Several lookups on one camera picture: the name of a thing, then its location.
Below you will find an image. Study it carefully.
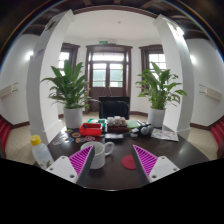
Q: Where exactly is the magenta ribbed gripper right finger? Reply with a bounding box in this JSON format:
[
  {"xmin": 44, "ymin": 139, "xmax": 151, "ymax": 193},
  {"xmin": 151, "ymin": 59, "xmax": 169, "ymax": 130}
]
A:
[{"xmin": 132, "ymin": 145, "xmax": 179, "ymax": 183}]

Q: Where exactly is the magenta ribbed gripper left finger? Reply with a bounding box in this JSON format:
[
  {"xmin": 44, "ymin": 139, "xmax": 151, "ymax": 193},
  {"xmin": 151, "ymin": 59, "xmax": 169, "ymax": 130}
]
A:
[{"xmin": 47, "ymin": 145, "xmax": 95, "ymax": 183}]

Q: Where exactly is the clear bottle with yellow cap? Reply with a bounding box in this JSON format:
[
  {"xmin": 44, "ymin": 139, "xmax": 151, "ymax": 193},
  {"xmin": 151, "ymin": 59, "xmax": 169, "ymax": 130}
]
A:
[{"xmin": 30, "ymin": 135, "xmax": 54, "ymax": 170}]

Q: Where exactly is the red round coaster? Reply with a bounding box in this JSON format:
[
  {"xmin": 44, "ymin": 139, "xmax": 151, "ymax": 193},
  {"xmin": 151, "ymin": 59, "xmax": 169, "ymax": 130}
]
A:
[{"xmin": 121, "ymin": 155, "xmax": 136, "ymax": 170}]

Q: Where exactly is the white speckled ceramic mug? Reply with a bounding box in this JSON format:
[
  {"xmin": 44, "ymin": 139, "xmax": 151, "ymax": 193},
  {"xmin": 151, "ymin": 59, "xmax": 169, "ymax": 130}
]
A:
[{"xmin": 81, "ymin": 141, "xmax": 115, "ymax": 169}]

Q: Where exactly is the printed paper sheet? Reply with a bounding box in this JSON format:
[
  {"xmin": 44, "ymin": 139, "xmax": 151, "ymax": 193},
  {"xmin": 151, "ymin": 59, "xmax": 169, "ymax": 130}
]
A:
[{"xmin": 151, "ymin": 129, "xmax": 179, "ymax": 142}]

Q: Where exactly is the grey dumbbell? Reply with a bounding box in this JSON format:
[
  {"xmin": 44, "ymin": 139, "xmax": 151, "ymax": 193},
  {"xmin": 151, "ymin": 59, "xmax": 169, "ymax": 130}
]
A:
[{"xmin": 140, "ymin": 124, "xmax": 154, "ymax": 135}]

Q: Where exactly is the red plastic box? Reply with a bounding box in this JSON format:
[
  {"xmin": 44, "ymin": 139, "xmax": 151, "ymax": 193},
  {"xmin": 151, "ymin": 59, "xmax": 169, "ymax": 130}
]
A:
[{"xmin": 79, "ymin": 123, "xmax": 102, "ymax": 136}]

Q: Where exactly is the black flat device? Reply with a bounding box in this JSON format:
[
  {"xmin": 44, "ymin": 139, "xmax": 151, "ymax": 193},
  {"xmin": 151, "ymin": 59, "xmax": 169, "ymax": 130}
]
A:
[{"xmin": 105, "ymin": 133, "xmax": 124, "ymax": 140}]

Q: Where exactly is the green box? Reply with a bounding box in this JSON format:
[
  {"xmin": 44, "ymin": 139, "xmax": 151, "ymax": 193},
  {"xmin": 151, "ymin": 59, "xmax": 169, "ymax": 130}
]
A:
[{"xmin": 87, "ymin": 118, "xmax": 107, "ymax": 128}]

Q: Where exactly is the wooden tray with small jars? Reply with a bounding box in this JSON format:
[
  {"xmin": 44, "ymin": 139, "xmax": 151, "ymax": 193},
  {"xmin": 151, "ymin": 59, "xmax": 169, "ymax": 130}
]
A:
[{"xmin": 107, "ymin": 116, "xmax": 128, "ymax": 133}]

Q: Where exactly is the black chair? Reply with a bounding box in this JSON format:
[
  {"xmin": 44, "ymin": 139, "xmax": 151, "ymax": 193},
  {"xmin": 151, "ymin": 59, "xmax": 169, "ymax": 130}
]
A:
[{"xmin": 99, "ymin": 96, "xmax": 130, "ymax": 119}]

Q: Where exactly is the left potted green plant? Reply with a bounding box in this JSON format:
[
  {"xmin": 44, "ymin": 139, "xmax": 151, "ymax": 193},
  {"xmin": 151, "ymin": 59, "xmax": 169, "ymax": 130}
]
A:
[{"xmin": 42, "ymin": 60, "xmax": 95, "ymax": 129}]

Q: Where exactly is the potted green plant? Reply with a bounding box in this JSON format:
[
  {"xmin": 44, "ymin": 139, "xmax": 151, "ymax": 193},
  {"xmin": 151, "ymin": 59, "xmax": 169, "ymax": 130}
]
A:
[
  {"xmin": 42, "ymin": 60, "xmax": 95, "ymax": 129},
  {"xmin": 136, "ymin": 62, "xmax": 187, "ymax": 128}
]

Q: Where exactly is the right potted green plant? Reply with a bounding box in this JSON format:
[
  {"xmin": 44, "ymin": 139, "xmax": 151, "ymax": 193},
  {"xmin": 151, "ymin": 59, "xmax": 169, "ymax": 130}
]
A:
[{"xmin": 136, "ymin": 62, "xmax": 187, "ymax": 128}]

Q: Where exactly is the dark wooden double door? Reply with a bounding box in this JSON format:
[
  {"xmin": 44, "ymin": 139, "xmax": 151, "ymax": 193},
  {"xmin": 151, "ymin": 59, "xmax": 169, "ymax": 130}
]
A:
[{"xmin": 86, "ymin": 44, "xmax": 132, "ymax": 112}]

